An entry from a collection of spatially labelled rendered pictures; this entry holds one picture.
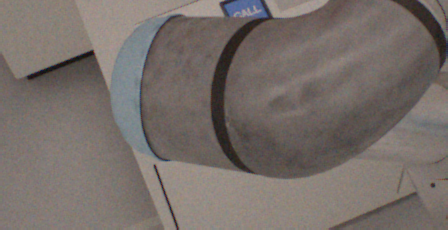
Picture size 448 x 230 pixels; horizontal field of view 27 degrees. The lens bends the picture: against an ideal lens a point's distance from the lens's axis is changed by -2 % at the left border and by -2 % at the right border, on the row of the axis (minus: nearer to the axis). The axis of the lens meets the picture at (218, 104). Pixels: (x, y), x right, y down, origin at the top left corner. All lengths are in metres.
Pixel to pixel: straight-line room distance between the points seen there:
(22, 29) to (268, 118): 1.51
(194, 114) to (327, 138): 0.10
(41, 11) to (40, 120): 0.34
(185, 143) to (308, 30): 0.13
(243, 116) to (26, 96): 1.72
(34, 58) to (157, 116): 1.52
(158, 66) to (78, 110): 1.59
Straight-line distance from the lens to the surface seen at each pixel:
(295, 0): 1.23
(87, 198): 2.18
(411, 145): 0.91
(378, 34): 0.63
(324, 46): 0.63
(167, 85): 0.68
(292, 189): 1.70
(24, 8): 2.04
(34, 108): 2.31
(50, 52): 2.21
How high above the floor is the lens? 2.00
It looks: 63 degrees down
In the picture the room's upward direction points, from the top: 10 degrees counter-clockwise
